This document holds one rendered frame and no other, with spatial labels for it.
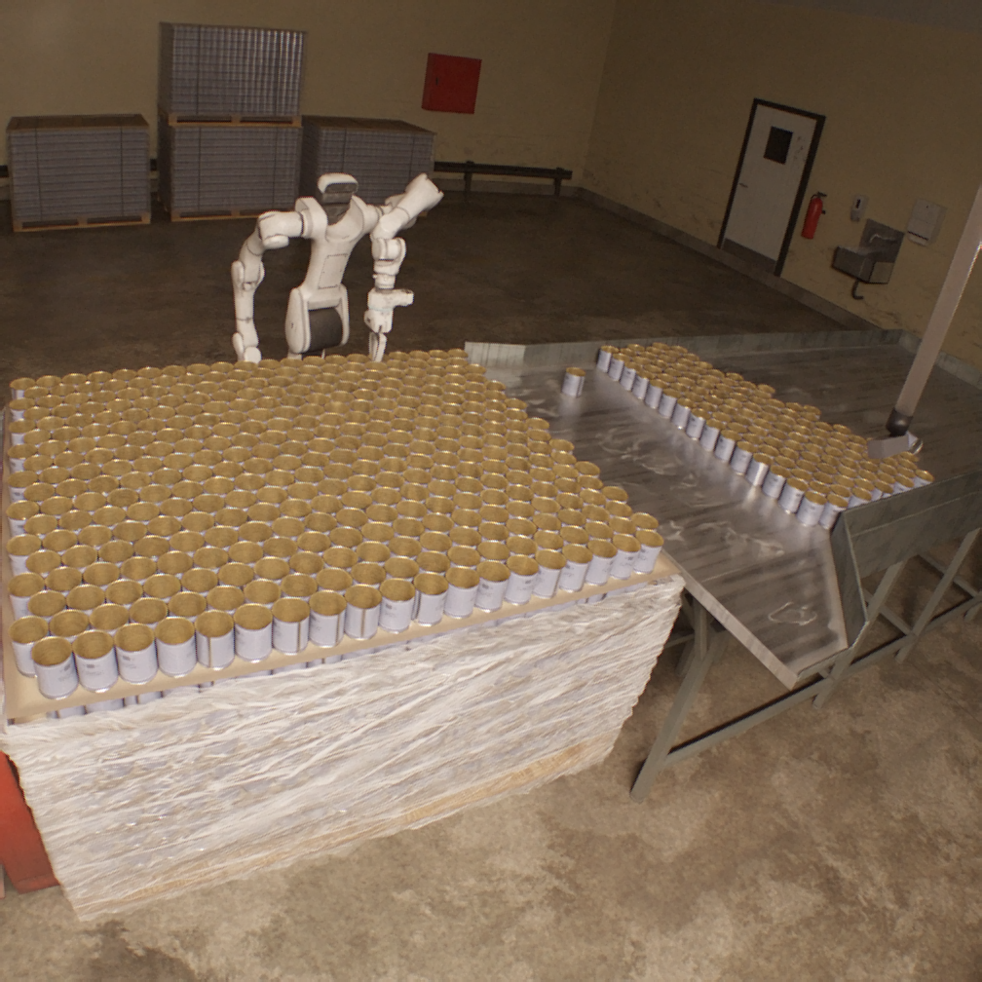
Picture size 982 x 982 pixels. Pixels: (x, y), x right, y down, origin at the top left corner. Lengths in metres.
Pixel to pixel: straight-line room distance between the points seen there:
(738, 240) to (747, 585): 8.50
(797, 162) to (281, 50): 5.92
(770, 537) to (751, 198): 8.21
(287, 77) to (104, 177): 2.17
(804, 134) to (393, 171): 4.81
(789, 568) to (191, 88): 7.56
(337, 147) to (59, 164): 2.98
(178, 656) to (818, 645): 1.34
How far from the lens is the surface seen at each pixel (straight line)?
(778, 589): 1.95
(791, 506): 2.28
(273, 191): 8.90
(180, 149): 8.58
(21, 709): 1.36
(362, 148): 9.08
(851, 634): 1.88
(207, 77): 8.53
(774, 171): 9.91
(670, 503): 2.12
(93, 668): 1.32
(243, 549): 1.53
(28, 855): 2.33
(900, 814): 3.21
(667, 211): 11.21
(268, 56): 8.64
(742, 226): 10.17
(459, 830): 2.53
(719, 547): 2.01
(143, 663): 1.33
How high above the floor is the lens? 2.13
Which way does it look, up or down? 32 degrees down
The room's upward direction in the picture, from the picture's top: 10 degrees clockwise
